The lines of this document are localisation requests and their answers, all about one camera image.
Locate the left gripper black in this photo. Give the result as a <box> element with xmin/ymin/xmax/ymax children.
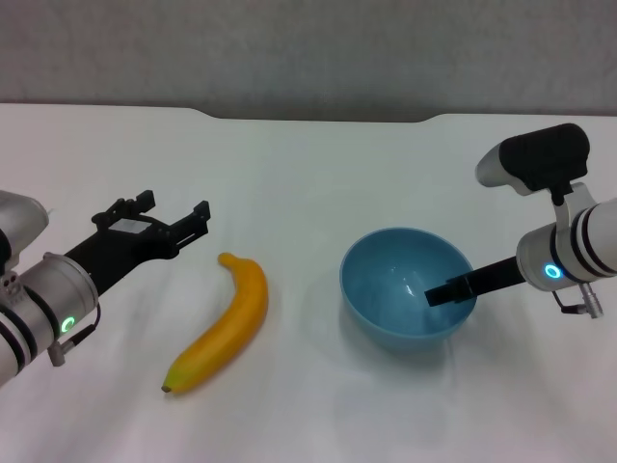
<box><xmin>65</xmin><ymin>190</ymin><xmax>212</xmax><ymax>295</ymax></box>

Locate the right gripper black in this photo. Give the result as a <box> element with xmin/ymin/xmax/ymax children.
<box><xmin>423</xmin><ymin>257</ymin><xmax>523</xmax><ymax>308</ymax></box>

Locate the right wrist black cable plug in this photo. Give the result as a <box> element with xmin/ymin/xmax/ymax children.
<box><xmin>552</xmin><ymin>282</ymin><xmax>606</xmax><ymax>320</ymax></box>

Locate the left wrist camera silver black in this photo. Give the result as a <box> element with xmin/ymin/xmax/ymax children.
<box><xmin>0</xmin><ymin>190</ymin><xmax>51</xmax><ymax>301</ymax></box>

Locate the yellow banana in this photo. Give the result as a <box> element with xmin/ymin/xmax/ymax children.
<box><xmin>160</xmin><ymin>252</ymin><xmax>270</xmax><ymax>395</ymax></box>

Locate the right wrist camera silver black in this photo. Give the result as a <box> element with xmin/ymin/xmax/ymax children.
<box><xmin>475</xmin><ymin>123</ymin><xmax>600</xmax><ymax>229</ymax></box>

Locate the wrist black cable plug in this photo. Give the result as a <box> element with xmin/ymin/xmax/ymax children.
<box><xmin>552</xmin><ymin>282</ymin><xmax>606</xmax><ymax>320</ymax></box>
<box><xmin>47</xmin><ymin>303</ymin><xmax>103</xmax><ymax>368</ymax></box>

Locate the left wrist black cable plug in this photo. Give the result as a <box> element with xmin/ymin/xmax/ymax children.
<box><xmin>47</xmin><ymin>303</ymin><xmax>103</xmax><ymax>368</ymax></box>

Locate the blue plastic bowl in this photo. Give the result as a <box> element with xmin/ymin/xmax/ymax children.
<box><xmin>339</xmin><ymin>228</ymin><xmax>479</xmax><ymax>352</ymax></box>

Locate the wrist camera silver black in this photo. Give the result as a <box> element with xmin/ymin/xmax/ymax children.
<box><xmin>0</xmin><ymin>190</ymin><xmax>51</xmax><ymax>301</ymax></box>
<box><xmin>475</xmin><ymin>123</ymin><xmax>600</xmax><ymax>229</ymax></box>

